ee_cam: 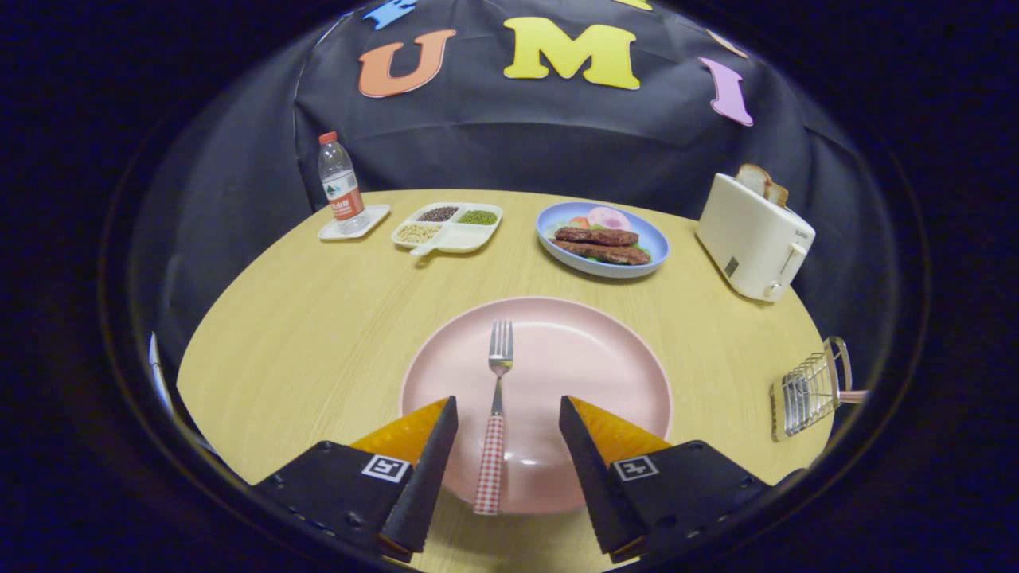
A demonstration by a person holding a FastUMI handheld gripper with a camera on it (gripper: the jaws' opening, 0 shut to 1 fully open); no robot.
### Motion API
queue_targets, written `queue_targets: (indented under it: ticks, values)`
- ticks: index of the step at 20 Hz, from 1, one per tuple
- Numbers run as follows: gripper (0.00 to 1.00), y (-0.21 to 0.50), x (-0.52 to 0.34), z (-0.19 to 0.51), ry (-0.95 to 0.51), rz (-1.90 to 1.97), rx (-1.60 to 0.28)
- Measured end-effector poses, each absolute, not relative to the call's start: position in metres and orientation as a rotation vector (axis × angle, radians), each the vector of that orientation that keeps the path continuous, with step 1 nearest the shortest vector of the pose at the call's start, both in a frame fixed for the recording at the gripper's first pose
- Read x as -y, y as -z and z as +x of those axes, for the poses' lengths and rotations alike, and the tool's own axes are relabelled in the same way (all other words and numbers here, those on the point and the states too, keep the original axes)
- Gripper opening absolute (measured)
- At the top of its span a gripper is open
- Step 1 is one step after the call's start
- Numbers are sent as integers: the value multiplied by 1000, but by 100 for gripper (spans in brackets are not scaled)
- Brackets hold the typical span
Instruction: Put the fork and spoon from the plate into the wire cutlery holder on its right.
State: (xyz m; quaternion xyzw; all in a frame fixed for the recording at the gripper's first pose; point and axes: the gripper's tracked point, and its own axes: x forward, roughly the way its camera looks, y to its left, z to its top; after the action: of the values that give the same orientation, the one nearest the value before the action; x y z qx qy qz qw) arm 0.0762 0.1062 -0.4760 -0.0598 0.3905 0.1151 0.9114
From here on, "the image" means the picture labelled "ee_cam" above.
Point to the white square coaster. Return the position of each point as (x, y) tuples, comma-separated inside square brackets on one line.
[(374, 219)]

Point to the green lettuce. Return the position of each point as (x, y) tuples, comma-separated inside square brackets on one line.
[(642, 248)]

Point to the orange carrot slice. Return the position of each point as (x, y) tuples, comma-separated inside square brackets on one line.
[(579, 222)]

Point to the toasted bread slice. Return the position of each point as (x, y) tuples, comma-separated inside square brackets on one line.
[(778, 193), (751, 179)]

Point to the white divided grain dish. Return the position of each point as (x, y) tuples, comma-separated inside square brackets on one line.
[(458, 237)]

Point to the clear plastic water bottle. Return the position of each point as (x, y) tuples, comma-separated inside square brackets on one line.
[(341, 191)]

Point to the pink ham slice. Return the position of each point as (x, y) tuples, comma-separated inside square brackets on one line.
[(609, 218)]

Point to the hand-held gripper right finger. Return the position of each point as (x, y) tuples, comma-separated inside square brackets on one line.
[(589, 477)]

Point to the brown meat strip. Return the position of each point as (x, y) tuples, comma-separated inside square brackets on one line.
[(605, 253), (597, 236)]

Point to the blue plate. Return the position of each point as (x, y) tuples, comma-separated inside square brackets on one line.
[(589, 269)]

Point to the pink plate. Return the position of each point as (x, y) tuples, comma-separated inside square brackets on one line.
[(581, 358)]

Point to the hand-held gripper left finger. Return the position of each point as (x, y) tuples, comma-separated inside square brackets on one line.
[(426, 477)]

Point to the white toaster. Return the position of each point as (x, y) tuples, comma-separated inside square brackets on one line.
[(748, 239)]

